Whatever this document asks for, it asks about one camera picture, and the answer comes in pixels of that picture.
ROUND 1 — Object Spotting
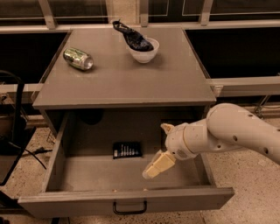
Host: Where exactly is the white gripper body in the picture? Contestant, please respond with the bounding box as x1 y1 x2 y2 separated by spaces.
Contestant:
164 122 196 160

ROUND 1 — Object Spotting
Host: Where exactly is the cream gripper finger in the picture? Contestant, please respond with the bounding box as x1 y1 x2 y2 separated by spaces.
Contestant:
142 150 176 179
160 123 174 135

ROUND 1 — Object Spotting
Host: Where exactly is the dark blue rxbar wrapper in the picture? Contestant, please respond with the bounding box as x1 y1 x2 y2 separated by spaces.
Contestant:
113 142 143 159

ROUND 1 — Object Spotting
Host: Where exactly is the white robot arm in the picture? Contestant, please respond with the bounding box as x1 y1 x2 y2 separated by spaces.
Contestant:
143 103 280 179

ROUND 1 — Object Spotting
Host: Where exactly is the grey drawer cabinet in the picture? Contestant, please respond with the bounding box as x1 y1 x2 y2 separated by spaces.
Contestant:
31 26 217 138

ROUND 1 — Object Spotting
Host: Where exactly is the open grey top drawer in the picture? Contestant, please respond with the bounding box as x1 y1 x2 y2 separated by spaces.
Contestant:
18 109 234 218

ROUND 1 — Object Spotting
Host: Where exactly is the metal window railing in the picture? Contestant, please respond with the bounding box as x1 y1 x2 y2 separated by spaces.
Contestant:
0 0 280 97

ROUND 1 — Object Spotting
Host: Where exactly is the white bowl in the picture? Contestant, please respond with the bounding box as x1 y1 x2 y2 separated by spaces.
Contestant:
129 38 159 64

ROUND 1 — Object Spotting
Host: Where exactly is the dark blue chip bag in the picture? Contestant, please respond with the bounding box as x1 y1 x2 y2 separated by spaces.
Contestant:
113 20 154 52

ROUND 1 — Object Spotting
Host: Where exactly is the green soda can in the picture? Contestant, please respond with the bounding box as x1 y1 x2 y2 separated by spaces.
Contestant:
63 47 94 71

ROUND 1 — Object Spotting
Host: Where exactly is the black drawer handle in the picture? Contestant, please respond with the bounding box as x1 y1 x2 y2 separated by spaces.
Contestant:
113 201 148 215

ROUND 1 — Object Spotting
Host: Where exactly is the black cable on floor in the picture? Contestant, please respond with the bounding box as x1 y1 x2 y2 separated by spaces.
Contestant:
8 141 54 170

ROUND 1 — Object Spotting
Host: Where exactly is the black chair frame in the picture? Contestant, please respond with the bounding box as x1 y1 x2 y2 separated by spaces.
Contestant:
0 70 35 186

